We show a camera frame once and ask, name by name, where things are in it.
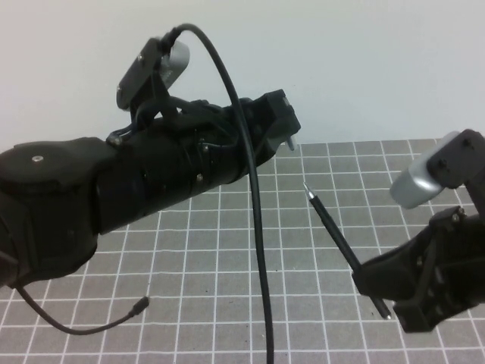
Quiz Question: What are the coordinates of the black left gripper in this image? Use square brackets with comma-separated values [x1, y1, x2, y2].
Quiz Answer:
[177, 89, 302, 197]

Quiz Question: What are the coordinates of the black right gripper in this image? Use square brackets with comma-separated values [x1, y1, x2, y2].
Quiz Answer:
[352, 206, 485, 335]

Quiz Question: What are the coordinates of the black pen with silver tip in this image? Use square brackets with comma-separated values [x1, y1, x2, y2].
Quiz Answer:
[302, 181, 393, 321]

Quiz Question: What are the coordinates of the grey white-grid tablecloth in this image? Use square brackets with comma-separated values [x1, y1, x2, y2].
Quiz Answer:
[0, 138, 485, 364]

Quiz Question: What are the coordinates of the black right camera mount bracket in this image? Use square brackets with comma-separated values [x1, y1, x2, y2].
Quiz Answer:
[425, 128, 485, 221]

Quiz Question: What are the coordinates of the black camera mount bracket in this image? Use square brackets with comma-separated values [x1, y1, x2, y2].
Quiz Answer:
[114, 36, 172, 115]
[425, 128, 485, 221]

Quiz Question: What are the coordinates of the black left camera mount bracket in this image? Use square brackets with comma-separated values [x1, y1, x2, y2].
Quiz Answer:
[114, 36, 172, 115]

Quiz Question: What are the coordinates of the thin black cable with plug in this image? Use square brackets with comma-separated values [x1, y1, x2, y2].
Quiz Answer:
[14, 286, 151, 336]

